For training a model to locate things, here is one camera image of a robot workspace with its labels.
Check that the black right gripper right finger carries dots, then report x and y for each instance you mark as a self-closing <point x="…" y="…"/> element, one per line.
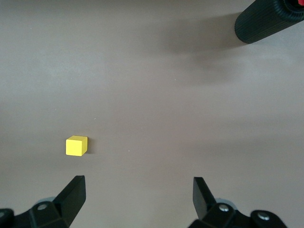
<point x="213" y="216"/>

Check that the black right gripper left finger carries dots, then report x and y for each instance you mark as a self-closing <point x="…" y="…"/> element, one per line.
<point x="59" y="213"/>

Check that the yellow wooden cube block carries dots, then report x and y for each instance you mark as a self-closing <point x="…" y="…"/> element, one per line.
<point x="74" y="147"/>

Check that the black ribbed foam cylinder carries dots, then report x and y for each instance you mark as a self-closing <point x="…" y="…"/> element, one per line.
<point x="259" y="23"/>

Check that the red plastic part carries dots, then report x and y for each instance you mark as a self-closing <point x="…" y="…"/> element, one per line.
<point x="300" y="2"/>

